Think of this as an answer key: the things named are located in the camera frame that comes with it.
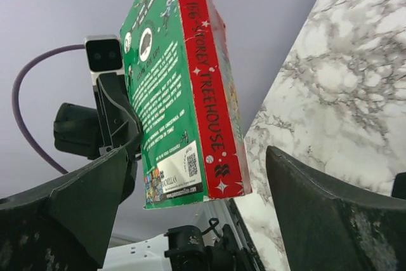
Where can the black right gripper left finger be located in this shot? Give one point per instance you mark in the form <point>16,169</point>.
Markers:
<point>66,223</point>

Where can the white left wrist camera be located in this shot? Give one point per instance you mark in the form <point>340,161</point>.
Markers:
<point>104,56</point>

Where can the green paperback book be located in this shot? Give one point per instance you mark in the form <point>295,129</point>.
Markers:
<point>179,82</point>

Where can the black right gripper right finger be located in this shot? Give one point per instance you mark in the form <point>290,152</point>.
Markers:
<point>328,224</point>

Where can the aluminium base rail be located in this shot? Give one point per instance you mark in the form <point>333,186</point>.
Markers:
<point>227,212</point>

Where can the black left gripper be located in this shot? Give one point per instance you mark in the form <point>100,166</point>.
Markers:
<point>88,132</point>

